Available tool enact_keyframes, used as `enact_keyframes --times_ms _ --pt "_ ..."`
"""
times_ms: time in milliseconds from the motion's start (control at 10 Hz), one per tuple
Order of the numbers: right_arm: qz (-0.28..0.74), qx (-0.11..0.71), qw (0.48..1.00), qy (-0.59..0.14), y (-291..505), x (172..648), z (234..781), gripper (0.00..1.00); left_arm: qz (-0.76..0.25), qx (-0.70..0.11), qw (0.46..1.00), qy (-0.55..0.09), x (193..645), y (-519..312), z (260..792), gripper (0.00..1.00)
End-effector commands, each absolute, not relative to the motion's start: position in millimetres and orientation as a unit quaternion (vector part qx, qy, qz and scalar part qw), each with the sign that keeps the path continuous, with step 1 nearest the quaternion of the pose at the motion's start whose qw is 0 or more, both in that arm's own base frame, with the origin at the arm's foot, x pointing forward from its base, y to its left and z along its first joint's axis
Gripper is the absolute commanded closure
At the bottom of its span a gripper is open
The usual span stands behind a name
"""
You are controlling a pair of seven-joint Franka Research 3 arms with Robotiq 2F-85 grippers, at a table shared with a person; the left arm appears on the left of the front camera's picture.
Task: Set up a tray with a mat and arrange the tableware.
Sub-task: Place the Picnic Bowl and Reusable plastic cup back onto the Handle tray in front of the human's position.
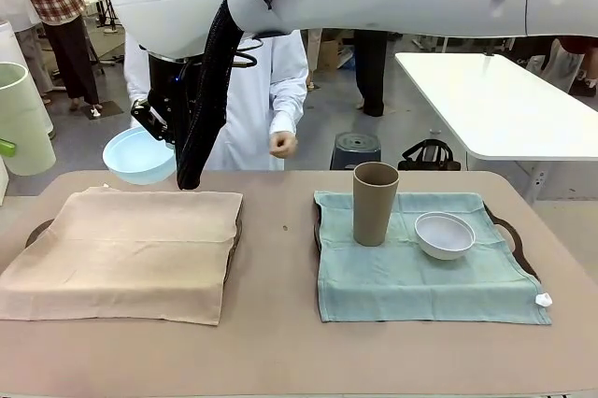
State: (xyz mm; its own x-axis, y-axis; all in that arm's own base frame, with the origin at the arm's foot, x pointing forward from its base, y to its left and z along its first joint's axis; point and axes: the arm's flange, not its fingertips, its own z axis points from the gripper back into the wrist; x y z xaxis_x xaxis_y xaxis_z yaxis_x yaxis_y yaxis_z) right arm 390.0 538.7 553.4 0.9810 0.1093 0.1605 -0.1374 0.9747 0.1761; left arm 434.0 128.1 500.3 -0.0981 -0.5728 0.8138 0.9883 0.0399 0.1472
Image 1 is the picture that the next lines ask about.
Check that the black bag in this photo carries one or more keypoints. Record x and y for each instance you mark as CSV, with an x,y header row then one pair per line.
x,y
430,157

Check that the grey plastic stool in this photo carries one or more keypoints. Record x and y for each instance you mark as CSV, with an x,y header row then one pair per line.
x,y
356,148

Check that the green cloth mat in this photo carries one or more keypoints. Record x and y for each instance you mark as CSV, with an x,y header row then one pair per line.
x,y
397,290

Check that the white side table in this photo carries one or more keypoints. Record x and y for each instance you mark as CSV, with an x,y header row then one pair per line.
x,y
490,103

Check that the person's left forearm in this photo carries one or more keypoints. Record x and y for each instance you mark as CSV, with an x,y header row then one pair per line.
x,y
287,108

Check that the light blue plastic bowl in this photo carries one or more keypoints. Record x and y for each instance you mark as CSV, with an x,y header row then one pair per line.
x,y
135,160

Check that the person's left hand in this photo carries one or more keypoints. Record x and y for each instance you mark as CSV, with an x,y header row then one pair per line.
x,y
283,146

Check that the person in red and black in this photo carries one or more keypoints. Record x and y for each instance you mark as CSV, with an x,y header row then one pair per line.
x,y
579,61

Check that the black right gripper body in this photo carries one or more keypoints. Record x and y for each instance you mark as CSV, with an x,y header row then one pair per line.
x,y
168,89

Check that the person in white hoodie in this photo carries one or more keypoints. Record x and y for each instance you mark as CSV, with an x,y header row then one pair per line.
x,y
252,103

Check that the tall brown plastic cup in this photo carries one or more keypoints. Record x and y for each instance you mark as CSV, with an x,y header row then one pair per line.
x,y
374,211

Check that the pale green plastic cup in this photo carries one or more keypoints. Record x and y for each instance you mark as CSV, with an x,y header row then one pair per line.
x,y
28,136

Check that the cardboard box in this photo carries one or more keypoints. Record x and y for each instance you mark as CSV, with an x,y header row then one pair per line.
x,y
331,54

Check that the dark brown plastic tray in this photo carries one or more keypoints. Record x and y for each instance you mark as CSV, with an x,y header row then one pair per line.
x,y
514,239
236,230

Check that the beige cloth mat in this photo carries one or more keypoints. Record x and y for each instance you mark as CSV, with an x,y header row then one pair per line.
x,y
117,253

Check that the white plastic bowl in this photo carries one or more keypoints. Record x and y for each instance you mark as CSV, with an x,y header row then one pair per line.
x,y
444,239

